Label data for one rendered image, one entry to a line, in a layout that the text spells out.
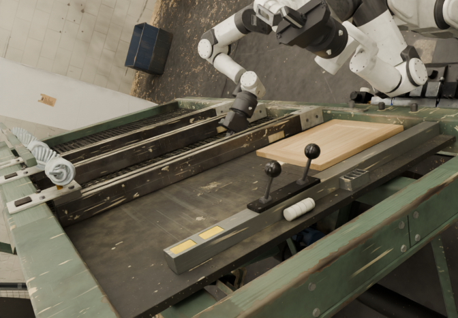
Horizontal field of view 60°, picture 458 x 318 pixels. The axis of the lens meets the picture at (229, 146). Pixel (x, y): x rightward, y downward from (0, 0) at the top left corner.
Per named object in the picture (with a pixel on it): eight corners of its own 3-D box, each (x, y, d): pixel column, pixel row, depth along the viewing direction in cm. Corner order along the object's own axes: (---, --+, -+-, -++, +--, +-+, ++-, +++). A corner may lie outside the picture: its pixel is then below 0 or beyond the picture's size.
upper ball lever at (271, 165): (275, 205, 93) (287, 165, 85) (263, 212, 91) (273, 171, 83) (266, 195, 95) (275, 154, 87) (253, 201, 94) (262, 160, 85)
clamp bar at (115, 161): (269, 116, 196) (261, 68, 190) (10, 210, 138) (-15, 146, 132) (257, 115, 204) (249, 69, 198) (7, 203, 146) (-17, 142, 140)
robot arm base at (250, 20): (264, 20, 157) (255, -8, 151) (293, 16, 149) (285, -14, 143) (247, 38, 148) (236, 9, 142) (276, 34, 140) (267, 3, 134)
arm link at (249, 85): (257, 112, 155) (270, 86, 157) (249, 100, 146) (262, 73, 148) (234, 103, 161) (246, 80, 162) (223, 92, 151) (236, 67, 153)
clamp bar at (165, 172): (327, 122, 165) (319, 65, 158) (22, 247, 107) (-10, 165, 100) (309, 120, 173) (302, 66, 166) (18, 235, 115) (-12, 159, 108)
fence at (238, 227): (439, 134, 126) (439, 122, 125) (178, 275, 79) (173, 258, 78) (424, 132, 130) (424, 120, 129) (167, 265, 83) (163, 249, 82)
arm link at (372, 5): (383, 7, 116) (360, -35, 113) (402, 0, 107) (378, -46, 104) (352, 29, 115) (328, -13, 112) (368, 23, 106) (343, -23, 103)
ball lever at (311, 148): (311, 187, 99) (326, 147, 90) (300, 193, 97) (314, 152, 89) (301, 178, 101) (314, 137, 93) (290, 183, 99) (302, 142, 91)
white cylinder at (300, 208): (292, 223, 90) (317, 209, 94) (290, 211, 89) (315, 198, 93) (283, 219, 93) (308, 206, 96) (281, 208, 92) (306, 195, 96)
